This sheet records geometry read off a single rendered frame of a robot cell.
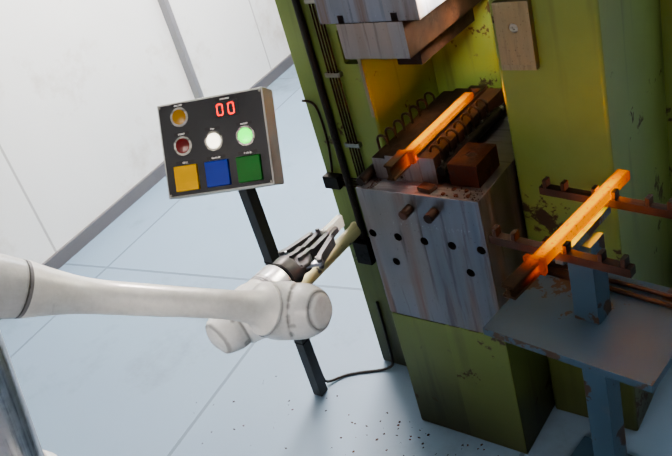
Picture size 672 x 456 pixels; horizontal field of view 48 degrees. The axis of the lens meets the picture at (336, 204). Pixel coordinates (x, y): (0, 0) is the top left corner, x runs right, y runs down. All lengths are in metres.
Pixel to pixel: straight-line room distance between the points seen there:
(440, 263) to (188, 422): 1.30
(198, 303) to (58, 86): 3.18
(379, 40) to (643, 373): 0.96
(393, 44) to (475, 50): 0.53
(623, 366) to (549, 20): 0.78
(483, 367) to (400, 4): 1.08
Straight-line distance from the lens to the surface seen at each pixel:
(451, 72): 2.45
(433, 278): 2.16
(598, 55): 1.84
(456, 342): 2.29
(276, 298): 1.43
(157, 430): 3.04
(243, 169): 2.20
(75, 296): 1.39
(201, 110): 2.27
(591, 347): 1.75
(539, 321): 1.83
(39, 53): 4.41
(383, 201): 2.08
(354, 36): 1.95
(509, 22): 1.86
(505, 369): 2.27
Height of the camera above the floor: 1.90
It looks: 29 degrees down
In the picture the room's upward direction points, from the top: 17 degrees counter-clockwise
